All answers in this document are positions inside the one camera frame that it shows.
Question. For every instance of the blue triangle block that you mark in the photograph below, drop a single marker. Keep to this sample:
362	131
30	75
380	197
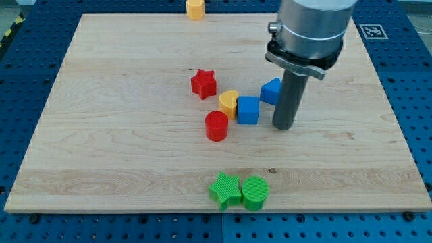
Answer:
270	91

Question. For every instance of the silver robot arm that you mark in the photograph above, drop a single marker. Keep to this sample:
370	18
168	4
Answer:
307	36

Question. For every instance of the blue cube block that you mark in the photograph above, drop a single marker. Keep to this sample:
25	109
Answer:
248	110

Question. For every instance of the red cylinder block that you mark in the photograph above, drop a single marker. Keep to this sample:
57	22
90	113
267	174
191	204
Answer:
216	126

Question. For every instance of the yellow heart block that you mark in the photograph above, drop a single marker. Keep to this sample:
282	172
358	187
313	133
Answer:
227	103

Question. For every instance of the red star block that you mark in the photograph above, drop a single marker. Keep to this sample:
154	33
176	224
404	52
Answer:
204	83

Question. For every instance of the wooden board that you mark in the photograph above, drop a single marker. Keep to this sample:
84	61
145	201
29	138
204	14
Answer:
122	132

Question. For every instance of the green star block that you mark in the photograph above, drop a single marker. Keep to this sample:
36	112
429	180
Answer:
225	191

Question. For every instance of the green cylinder block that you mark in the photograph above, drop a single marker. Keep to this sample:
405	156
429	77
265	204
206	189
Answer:
255	191

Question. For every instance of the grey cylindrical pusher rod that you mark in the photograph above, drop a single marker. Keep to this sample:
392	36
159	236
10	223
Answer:
290	95

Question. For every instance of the yellow hexagon block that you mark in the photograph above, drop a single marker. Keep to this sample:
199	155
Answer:
195	9

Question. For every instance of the white fiducial marker tag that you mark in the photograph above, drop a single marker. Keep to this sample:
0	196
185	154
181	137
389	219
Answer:
373	32

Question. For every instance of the black yellow hazard tape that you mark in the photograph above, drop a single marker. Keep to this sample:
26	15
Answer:
12	31

